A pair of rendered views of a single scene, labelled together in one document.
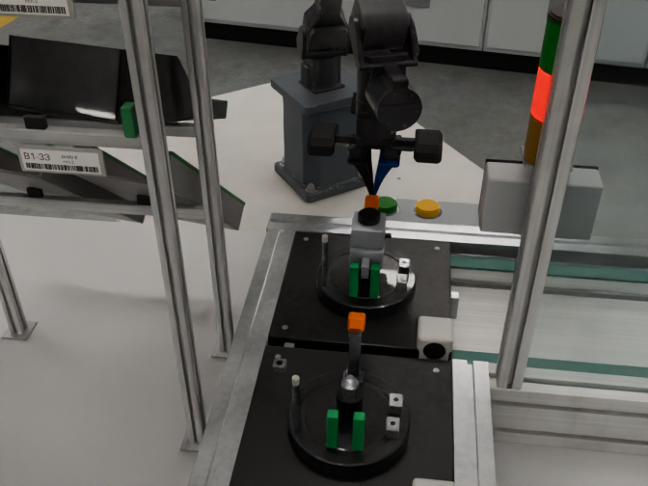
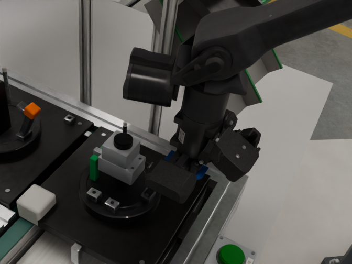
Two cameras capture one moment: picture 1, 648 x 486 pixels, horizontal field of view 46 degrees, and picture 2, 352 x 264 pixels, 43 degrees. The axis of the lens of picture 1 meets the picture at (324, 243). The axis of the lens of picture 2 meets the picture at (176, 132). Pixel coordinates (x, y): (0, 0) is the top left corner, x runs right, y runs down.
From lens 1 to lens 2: 1.15 m
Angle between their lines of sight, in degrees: 74
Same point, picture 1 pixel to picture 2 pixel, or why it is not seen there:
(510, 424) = not seen: outside the picture
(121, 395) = (136, 107)
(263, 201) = (329, 230)
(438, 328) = (33, 198)
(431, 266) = (119, 245)
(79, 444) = (112, 88)
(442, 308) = (64, 226)
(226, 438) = (40, 94)
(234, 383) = (77, 107)
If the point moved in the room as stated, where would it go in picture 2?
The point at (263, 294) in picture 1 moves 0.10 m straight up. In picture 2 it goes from (151, 144) to (156, 105)
